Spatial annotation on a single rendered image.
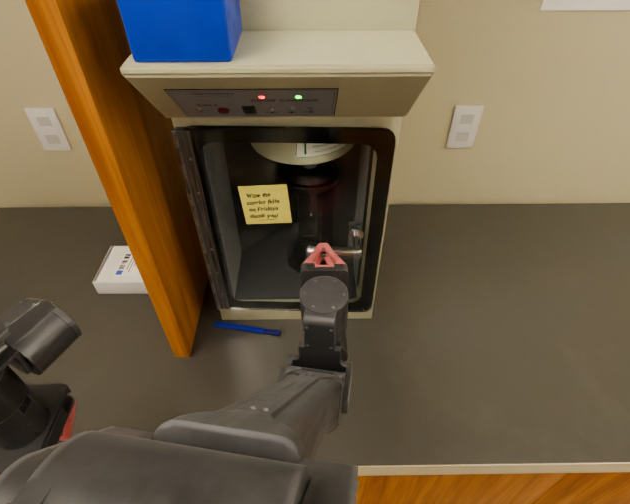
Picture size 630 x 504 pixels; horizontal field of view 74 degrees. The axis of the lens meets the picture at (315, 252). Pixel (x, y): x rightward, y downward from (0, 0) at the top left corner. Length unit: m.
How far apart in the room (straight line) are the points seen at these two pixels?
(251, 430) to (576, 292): 1.00
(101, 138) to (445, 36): 0.76
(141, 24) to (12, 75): 0.79
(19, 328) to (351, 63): 0.44
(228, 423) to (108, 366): 0.75
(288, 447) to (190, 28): 0.39
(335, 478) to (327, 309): 0.32
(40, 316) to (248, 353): 0.44
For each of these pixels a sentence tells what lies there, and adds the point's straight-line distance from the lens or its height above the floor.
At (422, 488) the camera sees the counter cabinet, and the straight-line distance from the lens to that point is 1.00.
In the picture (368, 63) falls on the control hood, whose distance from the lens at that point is 0.47.
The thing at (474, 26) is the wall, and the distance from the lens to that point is 1.08.
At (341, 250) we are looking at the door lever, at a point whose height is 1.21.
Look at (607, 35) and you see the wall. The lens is 1.21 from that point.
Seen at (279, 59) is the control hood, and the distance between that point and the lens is 0.48.
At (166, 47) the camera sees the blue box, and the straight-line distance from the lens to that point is 0.48.
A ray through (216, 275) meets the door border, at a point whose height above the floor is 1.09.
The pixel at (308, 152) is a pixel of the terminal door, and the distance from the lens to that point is 0.62.
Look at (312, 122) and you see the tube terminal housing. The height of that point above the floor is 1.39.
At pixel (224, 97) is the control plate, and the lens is 0.52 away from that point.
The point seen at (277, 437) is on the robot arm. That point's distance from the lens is 0.18.
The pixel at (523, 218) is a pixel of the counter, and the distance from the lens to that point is 1.28.
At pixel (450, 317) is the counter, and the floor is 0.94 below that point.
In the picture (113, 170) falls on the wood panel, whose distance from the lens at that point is 0.60.
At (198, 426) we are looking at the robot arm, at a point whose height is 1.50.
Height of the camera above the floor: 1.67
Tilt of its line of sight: 44 degrees down
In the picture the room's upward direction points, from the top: straight up
